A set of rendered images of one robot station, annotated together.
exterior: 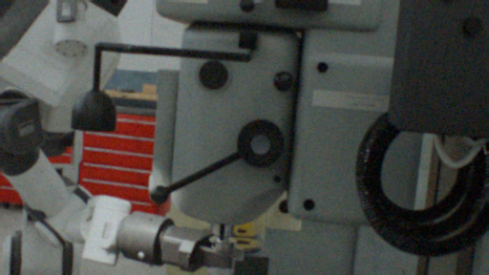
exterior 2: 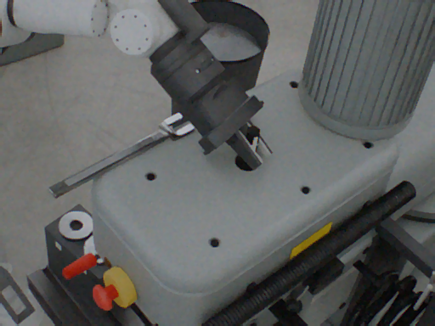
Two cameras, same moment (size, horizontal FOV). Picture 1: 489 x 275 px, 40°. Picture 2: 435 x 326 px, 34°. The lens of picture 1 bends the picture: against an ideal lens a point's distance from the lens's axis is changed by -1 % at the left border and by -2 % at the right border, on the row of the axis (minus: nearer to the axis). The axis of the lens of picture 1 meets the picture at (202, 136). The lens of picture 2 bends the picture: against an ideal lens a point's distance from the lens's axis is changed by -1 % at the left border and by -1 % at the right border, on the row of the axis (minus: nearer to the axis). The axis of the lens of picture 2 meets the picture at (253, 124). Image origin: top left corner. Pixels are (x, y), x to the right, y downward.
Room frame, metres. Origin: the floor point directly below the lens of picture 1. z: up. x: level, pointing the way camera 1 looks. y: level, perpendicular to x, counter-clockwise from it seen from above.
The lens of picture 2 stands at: (0.69, 0.56, 2.69)
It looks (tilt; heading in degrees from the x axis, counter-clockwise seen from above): 44 degrees down; 305
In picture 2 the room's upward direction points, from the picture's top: 11 degrees clockwise
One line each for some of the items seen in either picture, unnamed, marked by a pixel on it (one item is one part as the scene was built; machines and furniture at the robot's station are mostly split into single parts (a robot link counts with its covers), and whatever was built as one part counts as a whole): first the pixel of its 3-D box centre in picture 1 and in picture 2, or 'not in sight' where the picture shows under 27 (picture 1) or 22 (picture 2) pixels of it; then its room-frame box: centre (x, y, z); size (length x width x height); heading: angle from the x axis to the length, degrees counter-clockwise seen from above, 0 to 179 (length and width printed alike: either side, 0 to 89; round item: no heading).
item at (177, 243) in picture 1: (174, 245); not in sight; (1.15, 0.03, 1.24); 0.13 x 0.12 x 0.10; 156
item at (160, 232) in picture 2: not in sight; (247, 191); (1.11, -0.06, 1.81); 0.47 x 0.26 x 0.16; 85
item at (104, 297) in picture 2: not in sight; (106, 295); (1.14, 0.20, 1.76); 0.04 x 0.03 x 0.04; 175
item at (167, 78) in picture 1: (166, 131); not in sight; (1.12, 0.06, 1.45); 0.04 x 0.04 x 0.21; 85
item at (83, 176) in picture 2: not in sight; (122, 155); (1.24, 0.09, 1.89); 0.24 x 0.04 x 0.01; 86
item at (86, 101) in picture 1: (95, 109); not in sight; (1.05, 0.17, 1.48); 0.07 x 0.07 x 0.06
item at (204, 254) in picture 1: (213, 259); not in sight; (1.08, -0.04, 1.24); 0.06 x 0.02 x 0.03; 66
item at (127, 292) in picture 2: not in sight; (120, 287); (1.13, 0.18, 1.76); 0.06 x 0.02 x 0.06; 175
